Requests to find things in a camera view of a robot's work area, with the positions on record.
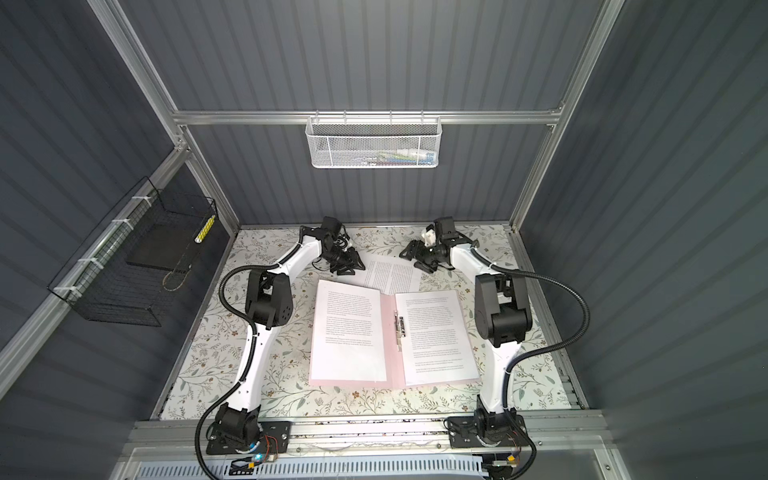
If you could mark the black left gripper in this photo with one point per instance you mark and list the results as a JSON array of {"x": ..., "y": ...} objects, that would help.
[{"x": 351, "y": 264}]

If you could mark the pens in white basket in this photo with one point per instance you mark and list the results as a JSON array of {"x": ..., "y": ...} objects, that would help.
[{"x": 401, "y": 157}]

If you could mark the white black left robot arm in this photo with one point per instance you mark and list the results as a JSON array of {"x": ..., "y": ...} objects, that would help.
[{"x": 261, "y": 295}]

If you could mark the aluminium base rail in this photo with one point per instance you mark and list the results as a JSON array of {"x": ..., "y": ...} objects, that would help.
[{"x": 375, "y": 435}]

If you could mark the floral patterned table mat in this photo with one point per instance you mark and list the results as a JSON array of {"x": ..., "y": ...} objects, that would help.
[{"x": 210, "y": 366}]

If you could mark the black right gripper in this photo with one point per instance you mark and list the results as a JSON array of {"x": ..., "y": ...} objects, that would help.
[{"x": 417, "y": 249}]

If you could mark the yellow marker pen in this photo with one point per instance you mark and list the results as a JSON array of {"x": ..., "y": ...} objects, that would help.
[{"x": 205, "y": 229}]

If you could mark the aluminium corner frame post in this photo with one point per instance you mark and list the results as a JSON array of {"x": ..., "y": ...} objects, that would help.
[{"x": 126, "y": 41}]

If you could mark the black wire basket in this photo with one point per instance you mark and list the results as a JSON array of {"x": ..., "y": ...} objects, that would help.
[{"x": 133, "y": 272}]

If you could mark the metal folder clip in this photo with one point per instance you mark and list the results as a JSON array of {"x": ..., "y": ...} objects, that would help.
[{"x": 400, "y": 332}]

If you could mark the pink file folder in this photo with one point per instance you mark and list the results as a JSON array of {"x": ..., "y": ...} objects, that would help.
[{"x": 394, "y": 366}]

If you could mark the white vented cable duct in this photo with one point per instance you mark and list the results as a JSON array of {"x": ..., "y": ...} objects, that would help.
[{"x": 355, "y": 467}]

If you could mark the black foam pad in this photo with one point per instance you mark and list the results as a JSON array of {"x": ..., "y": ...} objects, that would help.
[{"x": 167, "y": 248}]

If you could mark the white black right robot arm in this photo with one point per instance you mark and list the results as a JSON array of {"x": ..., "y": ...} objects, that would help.
[{"x": 502, "y": 318}]

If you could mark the white wire mesh basket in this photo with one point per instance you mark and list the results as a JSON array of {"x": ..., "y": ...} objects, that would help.
[{"x": 336, "y": 146}]

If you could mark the horizontal aluminium frame bar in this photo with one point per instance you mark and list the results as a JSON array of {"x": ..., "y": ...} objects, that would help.
[{"x": 284, "y": 118}]

